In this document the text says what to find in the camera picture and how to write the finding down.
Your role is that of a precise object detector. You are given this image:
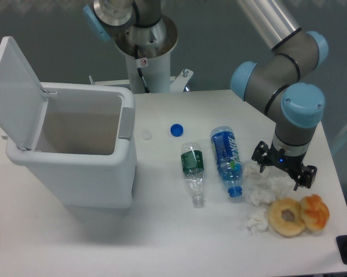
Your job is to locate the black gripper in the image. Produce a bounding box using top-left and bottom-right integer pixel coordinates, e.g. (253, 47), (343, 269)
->
(251, 141), (318, 191)

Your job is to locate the blue plastic bottle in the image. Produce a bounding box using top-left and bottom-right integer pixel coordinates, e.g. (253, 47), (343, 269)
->
(210, 126), (242, 198)

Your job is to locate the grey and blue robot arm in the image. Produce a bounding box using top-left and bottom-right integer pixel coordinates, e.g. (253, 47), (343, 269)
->
(83, 1), (329, 188)

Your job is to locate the clear bottle with green label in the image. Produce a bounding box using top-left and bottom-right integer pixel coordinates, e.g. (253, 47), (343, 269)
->
(180, 142), (204, 208)

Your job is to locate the blue bottle cap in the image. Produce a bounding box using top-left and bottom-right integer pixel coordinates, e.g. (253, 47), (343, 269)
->
(170, 123), (184, 137)

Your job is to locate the white bottle cap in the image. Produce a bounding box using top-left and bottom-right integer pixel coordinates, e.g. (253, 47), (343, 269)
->
(141, 129), (152, 141)

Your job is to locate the large crumpled white tissue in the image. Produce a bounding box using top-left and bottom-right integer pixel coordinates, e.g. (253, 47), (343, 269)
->
(243, 160), (294, 206)

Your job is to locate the orange glazed pastry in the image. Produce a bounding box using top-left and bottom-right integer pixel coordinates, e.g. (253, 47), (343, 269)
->
(300, 194), (330, 231)

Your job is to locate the small crumpled white tissue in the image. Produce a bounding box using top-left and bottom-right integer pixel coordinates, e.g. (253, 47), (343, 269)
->
(245, 208), (268, 236)

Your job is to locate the white trash bin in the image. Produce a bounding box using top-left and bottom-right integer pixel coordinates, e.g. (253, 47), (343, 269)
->
(6, 83), (137, 208)

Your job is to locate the white trash bin lid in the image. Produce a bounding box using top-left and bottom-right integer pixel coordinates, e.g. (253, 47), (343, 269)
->
(0, 36), (57, 151)

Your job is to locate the plain ring donut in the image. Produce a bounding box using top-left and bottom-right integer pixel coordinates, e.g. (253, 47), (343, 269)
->
(267, 198), (305, 237)

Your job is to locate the white bracket with bolt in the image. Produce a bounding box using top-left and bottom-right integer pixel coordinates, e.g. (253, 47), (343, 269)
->
(170, 69), (194, 93)

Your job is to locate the black cable on pedestal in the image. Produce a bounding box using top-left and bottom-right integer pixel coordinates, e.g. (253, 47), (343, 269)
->
(133, 44), (151, 94)

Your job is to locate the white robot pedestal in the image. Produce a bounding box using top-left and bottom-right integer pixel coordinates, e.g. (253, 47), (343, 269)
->
(114, 15), (178, 94)

